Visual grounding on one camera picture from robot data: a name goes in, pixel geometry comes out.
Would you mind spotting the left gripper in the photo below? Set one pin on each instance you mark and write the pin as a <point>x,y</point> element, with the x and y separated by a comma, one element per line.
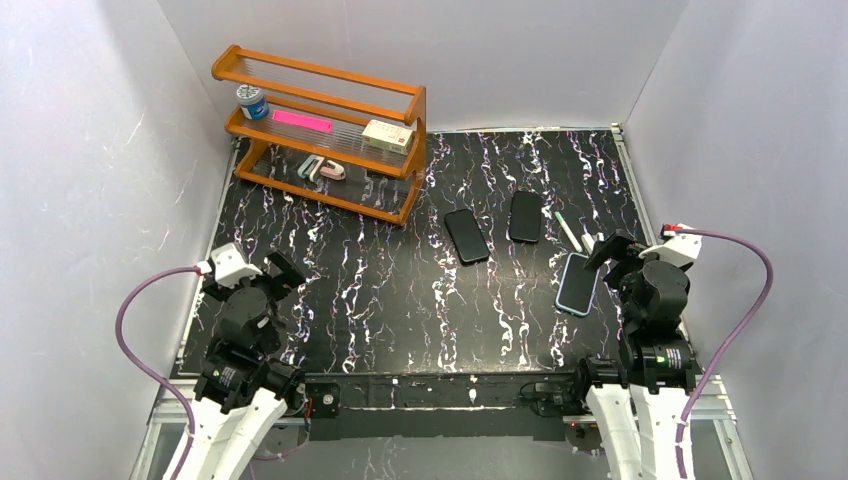
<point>266,282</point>

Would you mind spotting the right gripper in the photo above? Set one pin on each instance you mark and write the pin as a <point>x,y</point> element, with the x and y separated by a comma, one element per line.
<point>619,258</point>

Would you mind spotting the light blue phone case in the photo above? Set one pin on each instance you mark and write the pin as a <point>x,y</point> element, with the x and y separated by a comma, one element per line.
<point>577,286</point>

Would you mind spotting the black phone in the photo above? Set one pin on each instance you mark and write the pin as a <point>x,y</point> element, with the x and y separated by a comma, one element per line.
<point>525,220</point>
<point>464,231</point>

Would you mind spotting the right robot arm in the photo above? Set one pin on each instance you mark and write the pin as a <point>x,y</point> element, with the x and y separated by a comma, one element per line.
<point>637,401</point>

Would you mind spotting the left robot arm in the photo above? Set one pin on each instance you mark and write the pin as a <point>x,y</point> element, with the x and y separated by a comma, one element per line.
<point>243,388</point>

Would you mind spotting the white small clip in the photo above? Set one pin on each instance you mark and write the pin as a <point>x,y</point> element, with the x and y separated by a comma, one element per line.
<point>588,242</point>

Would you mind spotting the white green marker pen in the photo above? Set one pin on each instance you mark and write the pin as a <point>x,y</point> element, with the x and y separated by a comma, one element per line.
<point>569,233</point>

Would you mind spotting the pink flat card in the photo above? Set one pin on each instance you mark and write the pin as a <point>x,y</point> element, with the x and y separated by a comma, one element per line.
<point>303,121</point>

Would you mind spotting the orange wooden shelf rack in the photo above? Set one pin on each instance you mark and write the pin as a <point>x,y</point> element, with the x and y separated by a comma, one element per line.
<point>379,183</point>

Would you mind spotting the blue white round jar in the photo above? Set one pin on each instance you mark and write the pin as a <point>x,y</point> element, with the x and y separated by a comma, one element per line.
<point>252,101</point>

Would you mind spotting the cream cardboard box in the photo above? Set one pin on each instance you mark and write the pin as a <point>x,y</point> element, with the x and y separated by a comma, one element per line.
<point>389,137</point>

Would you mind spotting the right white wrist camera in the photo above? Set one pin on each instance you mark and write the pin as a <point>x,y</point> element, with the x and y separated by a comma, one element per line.
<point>678,248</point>

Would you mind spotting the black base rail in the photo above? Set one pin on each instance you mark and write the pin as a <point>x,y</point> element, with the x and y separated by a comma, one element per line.
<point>540,405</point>

